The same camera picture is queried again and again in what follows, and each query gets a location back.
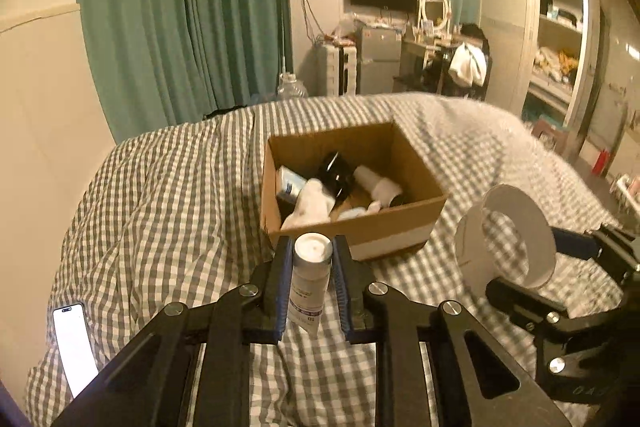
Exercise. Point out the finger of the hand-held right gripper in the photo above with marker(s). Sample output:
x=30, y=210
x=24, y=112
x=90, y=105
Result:
x=530, y=304
x=575, y=243

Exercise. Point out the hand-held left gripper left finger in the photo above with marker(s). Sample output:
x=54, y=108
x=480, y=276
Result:
x=285, y=287

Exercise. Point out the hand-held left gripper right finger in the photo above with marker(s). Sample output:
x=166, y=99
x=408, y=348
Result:
x=342, y=287

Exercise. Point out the white cream tube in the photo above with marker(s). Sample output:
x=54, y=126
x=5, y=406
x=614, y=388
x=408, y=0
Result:
x=310, y=287

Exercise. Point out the white cloth piece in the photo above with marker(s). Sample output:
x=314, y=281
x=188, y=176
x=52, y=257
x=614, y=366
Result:
x=357, y=211

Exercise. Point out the cardboard box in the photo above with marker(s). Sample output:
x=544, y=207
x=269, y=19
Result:
x=400, y=232

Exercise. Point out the white blue packet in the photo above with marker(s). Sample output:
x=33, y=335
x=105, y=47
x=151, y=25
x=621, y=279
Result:
x=290, y=187

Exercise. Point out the white bottle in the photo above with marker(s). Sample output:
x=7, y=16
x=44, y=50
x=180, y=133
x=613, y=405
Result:
x=375, y=187

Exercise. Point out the black round object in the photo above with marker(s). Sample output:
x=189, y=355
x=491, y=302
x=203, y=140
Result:
x=335, y=172

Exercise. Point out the red container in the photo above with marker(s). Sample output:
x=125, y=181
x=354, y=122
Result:
x=602, y=162

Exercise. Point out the green checked blanket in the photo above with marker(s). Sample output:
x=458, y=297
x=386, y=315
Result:
x=175, y=207

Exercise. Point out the pile of clothes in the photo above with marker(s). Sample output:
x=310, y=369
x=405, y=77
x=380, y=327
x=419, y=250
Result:
x=557, y=63

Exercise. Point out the clear water jug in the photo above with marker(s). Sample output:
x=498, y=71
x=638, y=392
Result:
x=292, y=88

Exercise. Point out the white towel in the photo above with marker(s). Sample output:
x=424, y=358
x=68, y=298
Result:
x=467, y=64

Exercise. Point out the black chair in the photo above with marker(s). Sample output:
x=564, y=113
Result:
x=430, y=82

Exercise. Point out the smartphone with lit screen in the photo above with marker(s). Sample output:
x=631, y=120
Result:
x=75, y=347

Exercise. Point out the white wardrobe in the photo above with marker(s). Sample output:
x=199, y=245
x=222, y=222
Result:
x=510, y=32

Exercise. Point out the small grey fridge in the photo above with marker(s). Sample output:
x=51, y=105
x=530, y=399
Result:
x=380, y=62

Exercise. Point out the black bag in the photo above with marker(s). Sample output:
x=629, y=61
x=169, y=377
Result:
x=475, y=34

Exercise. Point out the dressing table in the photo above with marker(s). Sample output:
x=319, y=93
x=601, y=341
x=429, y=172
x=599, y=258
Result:
x=415, y=54

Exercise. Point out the clear plastic bag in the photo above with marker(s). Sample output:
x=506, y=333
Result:
x=346, y=28

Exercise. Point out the oval white vanity mirror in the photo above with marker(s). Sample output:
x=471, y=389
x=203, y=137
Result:
x=435, y=7

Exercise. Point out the wide green curtain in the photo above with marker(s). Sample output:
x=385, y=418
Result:
x=175, y=7

